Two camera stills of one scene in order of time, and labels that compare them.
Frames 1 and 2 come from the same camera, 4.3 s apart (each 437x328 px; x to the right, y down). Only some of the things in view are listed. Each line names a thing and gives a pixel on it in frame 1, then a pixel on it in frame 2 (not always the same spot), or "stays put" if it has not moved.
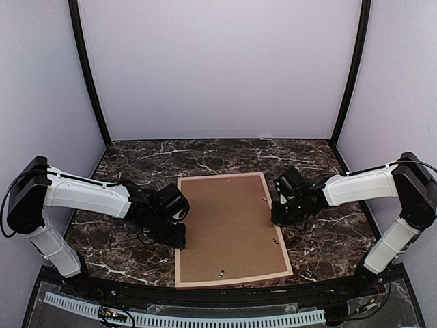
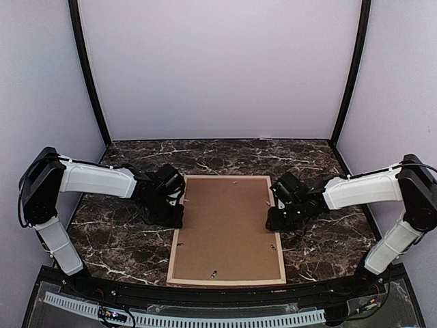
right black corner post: [357, 61] stays put
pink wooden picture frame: [230, 238] stays put
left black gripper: [175, 241] -> [175, 222]
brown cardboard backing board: [230, 230] stays put
